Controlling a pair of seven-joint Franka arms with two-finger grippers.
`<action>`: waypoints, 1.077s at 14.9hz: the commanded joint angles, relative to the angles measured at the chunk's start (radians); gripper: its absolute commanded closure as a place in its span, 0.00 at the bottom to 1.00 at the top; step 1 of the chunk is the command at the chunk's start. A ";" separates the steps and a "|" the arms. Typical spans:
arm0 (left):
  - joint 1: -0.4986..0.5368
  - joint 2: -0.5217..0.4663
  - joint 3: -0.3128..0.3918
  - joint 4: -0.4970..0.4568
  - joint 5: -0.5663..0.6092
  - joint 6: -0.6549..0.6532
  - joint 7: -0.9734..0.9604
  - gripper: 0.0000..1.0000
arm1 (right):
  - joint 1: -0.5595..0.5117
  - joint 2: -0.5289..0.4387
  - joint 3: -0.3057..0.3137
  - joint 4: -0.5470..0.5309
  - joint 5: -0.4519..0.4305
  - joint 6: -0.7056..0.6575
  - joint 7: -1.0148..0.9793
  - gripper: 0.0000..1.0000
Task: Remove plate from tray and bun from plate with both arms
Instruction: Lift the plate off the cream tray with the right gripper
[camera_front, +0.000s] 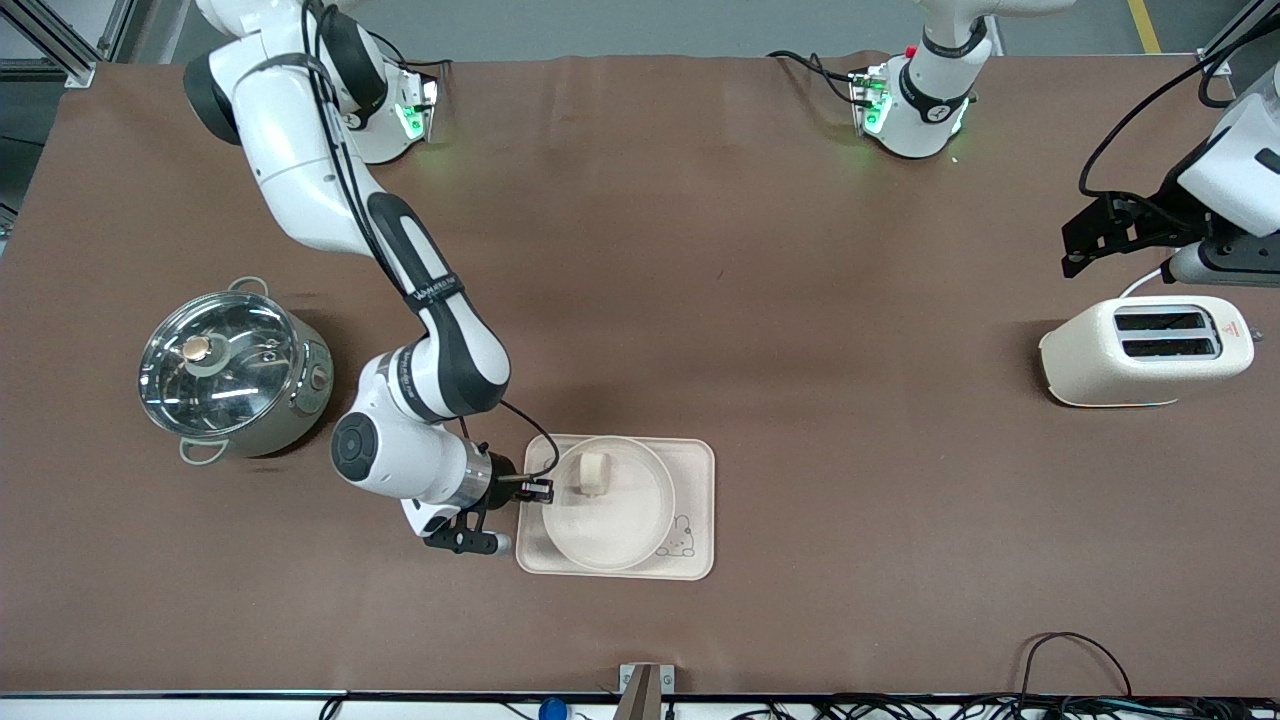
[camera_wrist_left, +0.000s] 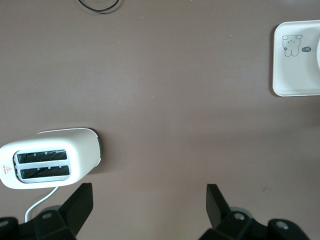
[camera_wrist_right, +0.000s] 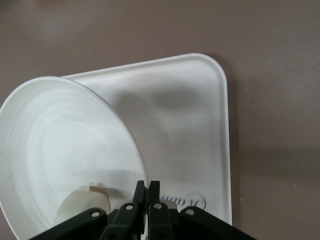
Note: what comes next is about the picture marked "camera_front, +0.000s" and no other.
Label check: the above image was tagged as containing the pale steamed bun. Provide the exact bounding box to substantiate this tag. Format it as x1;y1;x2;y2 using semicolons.
569;451;612;499

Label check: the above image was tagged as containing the cream round plate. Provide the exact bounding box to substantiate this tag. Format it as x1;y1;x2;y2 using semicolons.
541;436;678;573

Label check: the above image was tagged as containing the cream two-slot toaster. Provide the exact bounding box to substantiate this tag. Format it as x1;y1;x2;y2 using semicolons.
1038;295;1257;409

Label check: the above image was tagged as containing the cream rabbit print tray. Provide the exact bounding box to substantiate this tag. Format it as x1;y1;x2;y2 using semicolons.
516;434;717;582

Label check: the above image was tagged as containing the steel electric cooking pot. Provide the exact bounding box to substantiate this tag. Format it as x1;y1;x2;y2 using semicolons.
137;277;335;467

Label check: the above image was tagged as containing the glass pot lid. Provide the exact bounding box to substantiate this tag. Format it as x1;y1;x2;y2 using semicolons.
138;291;302;439

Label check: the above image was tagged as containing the white toaster power cable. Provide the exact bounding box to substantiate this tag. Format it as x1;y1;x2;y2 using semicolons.
1118;264;1173;299

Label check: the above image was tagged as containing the aluminium frame profile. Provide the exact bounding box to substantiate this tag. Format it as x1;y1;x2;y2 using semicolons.
1195;0;1280;77
0;0;137;91

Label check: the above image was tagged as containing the metal table edge bracket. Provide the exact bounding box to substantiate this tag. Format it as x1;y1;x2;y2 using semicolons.
618;663;675;720

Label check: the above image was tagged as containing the black left arm base cable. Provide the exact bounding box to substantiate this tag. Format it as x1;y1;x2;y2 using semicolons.
767;50;863;107

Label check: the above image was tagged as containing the black arm base cable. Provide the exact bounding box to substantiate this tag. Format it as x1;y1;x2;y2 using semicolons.
370;30;451;96
767;50;863;107

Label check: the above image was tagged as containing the black looped floor cable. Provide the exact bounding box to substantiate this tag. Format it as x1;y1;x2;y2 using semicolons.
1019;631;1133;701

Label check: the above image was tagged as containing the black right arm base cable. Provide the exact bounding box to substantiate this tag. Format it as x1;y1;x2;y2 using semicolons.
370;30;451;96

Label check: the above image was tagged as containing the black cable bundle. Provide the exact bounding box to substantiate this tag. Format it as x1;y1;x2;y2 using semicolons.
730;694;1280;720

